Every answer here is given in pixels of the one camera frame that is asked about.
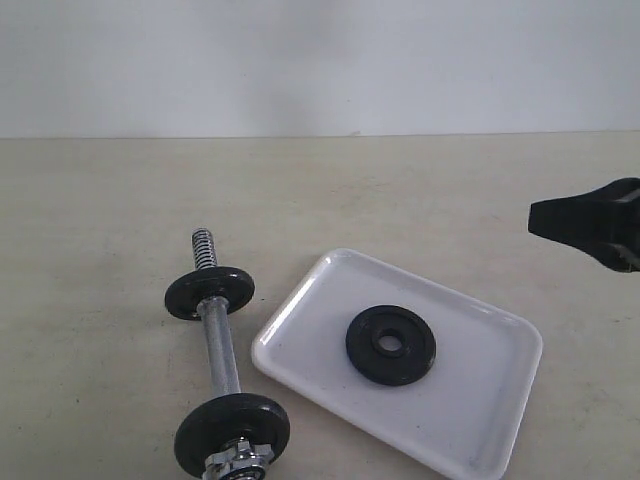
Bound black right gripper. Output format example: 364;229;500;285
528;177;639;273

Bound black weight plate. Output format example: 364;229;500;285
174;393;290;477
345;305;437;387
164;266;255;321

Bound chrome dumbbell bar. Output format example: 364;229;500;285
191;227;241;398

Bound white rectangular plastic tray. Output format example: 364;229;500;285
252;248;543;479

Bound chrome spin-lock collar nut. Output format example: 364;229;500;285
201;437;275;480

